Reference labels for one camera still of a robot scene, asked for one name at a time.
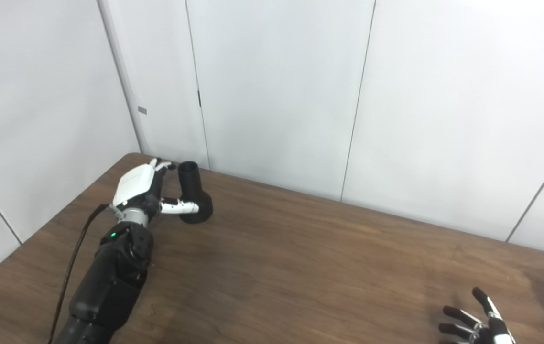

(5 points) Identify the white and black right hand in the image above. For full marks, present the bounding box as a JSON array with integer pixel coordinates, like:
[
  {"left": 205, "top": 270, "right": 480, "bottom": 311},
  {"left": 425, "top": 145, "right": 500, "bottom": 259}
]
[{"left": 438, "top": 287, "right": 516, "bottom": 344}]

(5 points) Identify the white and black left hand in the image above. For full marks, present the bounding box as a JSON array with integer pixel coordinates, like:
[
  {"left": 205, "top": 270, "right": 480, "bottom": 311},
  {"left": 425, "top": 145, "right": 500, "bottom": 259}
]
[{"left": 112, "top": 158, "right": 201, "bottom": 218}]

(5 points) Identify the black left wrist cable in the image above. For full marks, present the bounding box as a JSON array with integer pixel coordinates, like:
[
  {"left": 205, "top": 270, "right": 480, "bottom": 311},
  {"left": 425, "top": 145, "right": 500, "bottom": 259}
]
[{"left": 47, "top": 203, "right": 127, "bottom": 344}]

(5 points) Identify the black flared nozzle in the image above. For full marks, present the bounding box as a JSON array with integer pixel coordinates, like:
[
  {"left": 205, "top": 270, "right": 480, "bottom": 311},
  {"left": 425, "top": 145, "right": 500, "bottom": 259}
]
[{"left": 177, "top": 161, "right": 214, "bottom": 224}]

